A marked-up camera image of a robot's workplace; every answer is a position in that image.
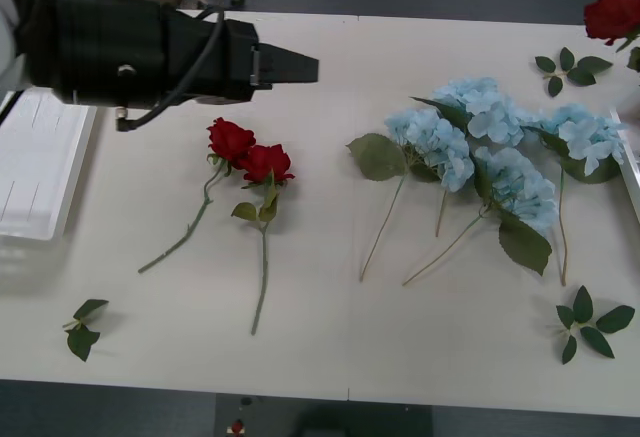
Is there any shallow white box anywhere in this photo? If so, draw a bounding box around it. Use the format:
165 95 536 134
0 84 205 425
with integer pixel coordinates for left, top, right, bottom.
608 105 640 218
0 87 100 294

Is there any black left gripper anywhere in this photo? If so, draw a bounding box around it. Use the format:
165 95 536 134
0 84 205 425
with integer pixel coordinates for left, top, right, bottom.
162 5 320 106

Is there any pale blue flower green stem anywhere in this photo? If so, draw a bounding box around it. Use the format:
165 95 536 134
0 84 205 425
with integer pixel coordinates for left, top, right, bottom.
345 106 476 283
522 102 629 287
402 145 559 287
409 75 539 238

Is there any red rose bare curved stem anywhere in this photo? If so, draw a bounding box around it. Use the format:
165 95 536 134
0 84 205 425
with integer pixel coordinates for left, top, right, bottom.
137 116 257 274

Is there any red rose with green stem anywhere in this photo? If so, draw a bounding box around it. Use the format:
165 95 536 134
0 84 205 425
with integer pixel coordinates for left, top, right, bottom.
583 0 640 74

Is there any green five-leaf sprig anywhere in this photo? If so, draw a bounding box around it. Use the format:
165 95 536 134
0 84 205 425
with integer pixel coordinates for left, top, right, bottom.
534 46 614 98
555 285 636 366

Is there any red rose with leafy stem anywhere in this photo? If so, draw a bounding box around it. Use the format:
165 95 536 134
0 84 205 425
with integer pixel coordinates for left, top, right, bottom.
230 144 296 337

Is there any green two-leaf sprig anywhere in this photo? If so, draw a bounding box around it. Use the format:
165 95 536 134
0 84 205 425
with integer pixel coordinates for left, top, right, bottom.
62 298 110 363

